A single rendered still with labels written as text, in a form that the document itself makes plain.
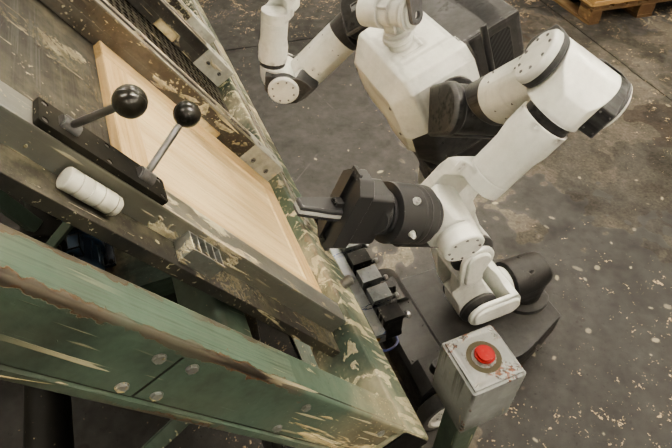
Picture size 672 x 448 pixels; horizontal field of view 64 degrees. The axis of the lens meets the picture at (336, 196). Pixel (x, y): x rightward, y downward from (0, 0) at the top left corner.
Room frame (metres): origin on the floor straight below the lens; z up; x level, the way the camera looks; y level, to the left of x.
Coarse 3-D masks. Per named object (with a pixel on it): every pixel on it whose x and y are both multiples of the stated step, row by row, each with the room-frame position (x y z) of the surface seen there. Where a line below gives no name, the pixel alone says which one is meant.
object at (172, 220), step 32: (0, 96) 0.49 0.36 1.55; (0, 128) 0.47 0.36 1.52; (32, 128) 0.48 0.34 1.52; (32, 160) 0.47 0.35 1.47; (64, 160) 0.49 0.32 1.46; (128, 192) 0.51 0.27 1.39; (160, 224) 0.52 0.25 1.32; (192, 224) 0.53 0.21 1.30; (224, 256) 0.55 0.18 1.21; (256, 256) 0.59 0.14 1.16; (256, 288) 0.56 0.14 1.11; (288, 288) 0.58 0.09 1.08; (320, 320) 0.61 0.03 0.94
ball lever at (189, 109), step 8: (176, 104) 0.62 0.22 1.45; (184, 104) 0.61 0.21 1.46; (192, 104) 0.62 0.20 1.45; (176, 112) 0.60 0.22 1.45; (184, 112) 0.60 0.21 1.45; (192, 112) 0.61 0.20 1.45; (200, 112) 0.62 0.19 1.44; (176, 120) 0.60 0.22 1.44; (184, 120) 0.60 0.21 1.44; (192, 120) 0.60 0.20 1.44; (176, 128) 0.59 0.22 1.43; (168, 136) 0.58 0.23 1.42; (168, 144) 0.58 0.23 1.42; (160, 152) 0.56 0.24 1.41; (152, 160) 0.55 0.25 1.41; (136, 168) 0.54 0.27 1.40; (144, 168) 0.54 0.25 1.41; (152, 168) 0.55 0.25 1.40; (144, 176) 0.53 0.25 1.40; (152, 176) 0.54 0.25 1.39; (152, 184) 0.53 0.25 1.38
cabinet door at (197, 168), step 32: (96, 64) 0.88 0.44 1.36; (128, 64) 0.97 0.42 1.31; (160, 96) 0.96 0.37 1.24; (128, 128) 0.70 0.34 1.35; (160, 128) 0.82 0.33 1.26; (192, 128) 0.95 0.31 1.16; (160, 160) 0.69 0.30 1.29; (192, 160) 0.80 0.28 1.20; (224, 160) 0.95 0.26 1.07; (192, 192) 0.68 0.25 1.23; (224, 192) 0.79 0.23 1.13; (256, 192) 0.93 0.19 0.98; (224, 224) 0.66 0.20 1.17; (256, 224) 0.77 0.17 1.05; (288, 224) 0.91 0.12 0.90; (288, 256) 0.75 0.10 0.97
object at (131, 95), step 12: (132, 84) 0.51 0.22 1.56; (120, 96) 0.48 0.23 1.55; (132, 96) 0.49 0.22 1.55; (144, 96) 0.50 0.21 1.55; (108, 108) 0.50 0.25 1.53; (120, 108) 0.48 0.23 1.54; (132, 108) 0.48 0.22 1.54; (144, 108) 0.49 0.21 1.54; (60, 120) 0.51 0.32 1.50; (72, 120) 0.51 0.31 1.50; (84, 120) 0.50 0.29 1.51; (72, 132) 0.51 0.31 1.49
